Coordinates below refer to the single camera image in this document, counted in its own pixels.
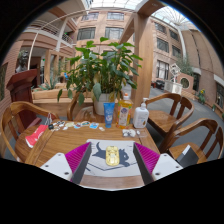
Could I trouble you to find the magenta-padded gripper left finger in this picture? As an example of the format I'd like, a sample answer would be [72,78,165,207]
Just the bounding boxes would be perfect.
[40,141,93,185]

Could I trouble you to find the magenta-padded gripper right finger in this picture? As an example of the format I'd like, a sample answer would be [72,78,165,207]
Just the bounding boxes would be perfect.
[132,142,184,185]

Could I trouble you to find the white mouse pad, dark cat print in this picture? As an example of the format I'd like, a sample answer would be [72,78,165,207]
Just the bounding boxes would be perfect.
[81,139,143,178]

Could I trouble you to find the black notebook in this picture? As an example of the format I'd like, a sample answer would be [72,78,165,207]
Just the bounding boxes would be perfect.
[175,144,200,168]

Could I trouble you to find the red booklet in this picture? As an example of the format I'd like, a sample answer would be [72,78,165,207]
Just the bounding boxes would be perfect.
[25,124,49,149]

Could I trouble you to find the wooden armchair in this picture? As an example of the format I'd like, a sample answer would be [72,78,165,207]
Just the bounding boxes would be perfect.
[144,92,195,153]
[166,117,224,161]
[66,91,96,122]
[0,100,59,163]

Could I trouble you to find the white pump bottle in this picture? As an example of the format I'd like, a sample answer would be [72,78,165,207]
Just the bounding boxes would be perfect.
[132,97,150,129]

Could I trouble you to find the yellow liquid bottle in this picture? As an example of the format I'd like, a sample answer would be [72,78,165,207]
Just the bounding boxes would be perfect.
[116,93,134,130]

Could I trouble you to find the long wooden planter box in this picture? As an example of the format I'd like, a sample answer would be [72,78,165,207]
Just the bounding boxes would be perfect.
[31,88,94,118]

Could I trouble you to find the blue tube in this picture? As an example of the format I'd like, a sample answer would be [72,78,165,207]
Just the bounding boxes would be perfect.
[103,102,116,129]

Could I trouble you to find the white sculpture plinth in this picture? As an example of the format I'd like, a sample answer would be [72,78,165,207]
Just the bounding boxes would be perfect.
[163,80,184,95]

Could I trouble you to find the white abstract sculpture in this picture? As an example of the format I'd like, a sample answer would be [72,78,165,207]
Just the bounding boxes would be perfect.
[168,63,182,84]

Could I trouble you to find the dark bust statue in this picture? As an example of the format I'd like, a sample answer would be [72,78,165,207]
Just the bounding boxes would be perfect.
[15,49,29,74]

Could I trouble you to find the green potted plant, white pot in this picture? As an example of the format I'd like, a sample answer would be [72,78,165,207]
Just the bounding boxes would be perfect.
[57,36,144,116]

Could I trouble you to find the dark red wooden pedestal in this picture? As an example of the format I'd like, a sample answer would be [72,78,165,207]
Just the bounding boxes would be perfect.
[6,68,38,124]

